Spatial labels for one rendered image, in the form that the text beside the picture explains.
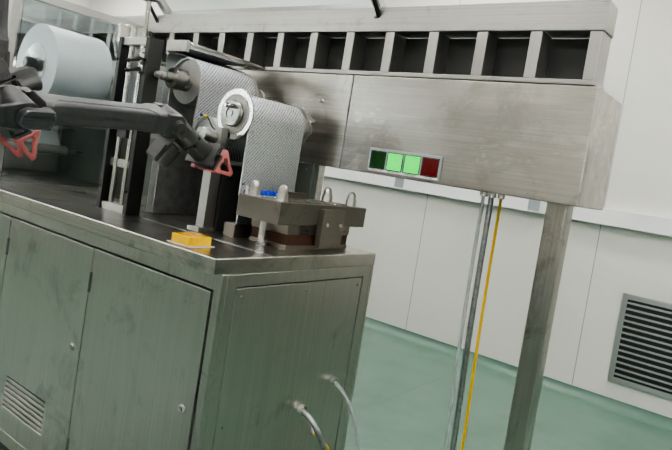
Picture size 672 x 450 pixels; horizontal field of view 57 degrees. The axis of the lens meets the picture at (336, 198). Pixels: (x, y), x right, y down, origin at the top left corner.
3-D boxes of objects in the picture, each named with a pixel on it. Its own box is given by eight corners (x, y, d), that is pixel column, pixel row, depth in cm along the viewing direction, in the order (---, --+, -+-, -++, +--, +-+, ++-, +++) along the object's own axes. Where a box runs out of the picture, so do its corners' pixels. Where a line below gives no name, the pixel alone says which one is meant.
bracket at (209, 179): (185, 228, 179) (200, 123, 177) (202, 229, 184) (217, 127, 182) (196, 232, 176) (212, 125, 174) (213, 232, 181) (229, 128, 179)
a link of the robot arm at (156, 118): (25, 106, 114) (-4, 79, 119) (16, 133, 116) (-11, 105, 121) (194, 120, 150) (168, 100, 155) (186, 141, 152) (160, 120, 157)
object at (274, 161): (238, 195, 177) (247, 131, 176) (291, 199, 196) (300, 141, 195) (239, 195, 177) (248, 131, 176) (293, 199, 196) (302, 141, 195)
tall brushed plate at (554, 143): (-5, 112, 336) (2, 57, 334) (45, 120, 358) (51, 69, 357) (574, 206, 151) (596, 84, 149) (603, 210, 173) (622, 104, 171)
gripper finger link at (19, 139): (33, 152, 166) (21, 119, 162) (49, 155, 163) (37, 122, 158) (10, 162, 161) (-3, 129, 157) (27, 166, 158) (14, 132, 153)
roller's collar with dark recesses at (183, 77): (163, 87, 192) (166, 66, 191) (178, 91, 196) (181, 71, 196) (176, 88, 188) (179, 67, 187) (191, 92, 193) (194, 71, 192)
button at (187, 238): (170, 241, 152) (171, 231, 152) (192, 241, 158) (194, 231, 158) (188, 247, 148) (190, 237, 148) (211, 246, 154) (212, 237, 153)
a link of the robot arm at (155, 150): (182, 120, 148) (160, 103, 152) (149, 156, 146) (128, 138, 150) (204, 143, 159) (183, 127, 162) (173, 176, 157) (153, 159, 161)
